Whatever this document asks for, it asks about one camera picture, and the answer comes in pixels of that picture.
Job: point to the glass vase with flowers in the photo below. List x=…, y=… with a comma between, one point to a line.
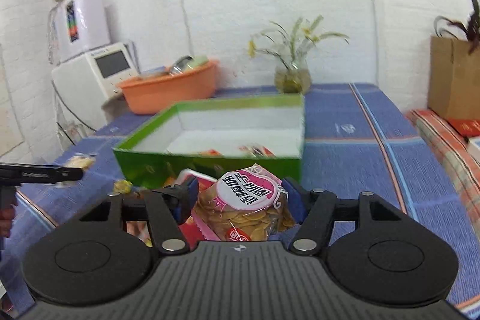
x=290, y=48

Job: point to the red box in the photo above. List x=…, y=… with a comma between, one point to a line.
x=467, y=128

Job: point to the green cardboard box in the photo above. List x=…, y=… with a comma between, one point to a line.
x=214, y=136

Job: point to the orange plastic basin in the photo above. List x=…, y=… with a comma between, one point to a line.
x=148, y=96

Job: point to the orange plaid cloth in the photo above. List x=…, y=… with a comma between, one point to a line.
x=451, y=151

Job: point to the yellow snack packet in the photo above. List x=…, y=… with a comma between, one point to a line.
x=82, y=161

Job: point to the brown paper bag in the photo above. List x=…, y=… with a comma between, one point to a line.
x=454, y=79

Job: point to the steel pot lid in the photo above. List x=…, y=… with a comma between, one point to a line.
x=179, y=66

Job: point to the white appliance with screen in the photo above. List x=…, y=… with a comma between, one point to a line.
x=88, y=84

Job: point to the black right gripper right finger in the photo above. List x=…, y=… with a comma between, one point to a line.
x=314, y=212

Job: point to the white water purifier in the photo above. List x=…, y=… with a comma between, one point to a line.
x=80, y=26

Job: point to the green plate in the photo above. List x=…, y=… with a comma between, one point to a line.
x=197, y=61

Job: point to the person's left hand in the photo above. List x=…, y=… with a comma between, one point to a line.
x=7, y=216

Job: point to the red snack packet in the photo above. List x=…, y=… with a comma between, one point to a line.
x=194, y=229

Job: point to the chips bag with pink label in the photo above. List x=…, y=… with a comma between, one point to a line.
x=243, y=205

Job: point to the blue checkered tablecloth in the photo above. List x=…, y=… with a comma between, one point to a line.
x=356, y=140

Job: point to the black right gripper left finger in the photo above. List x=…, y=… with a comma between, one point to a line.
x=166, y=209

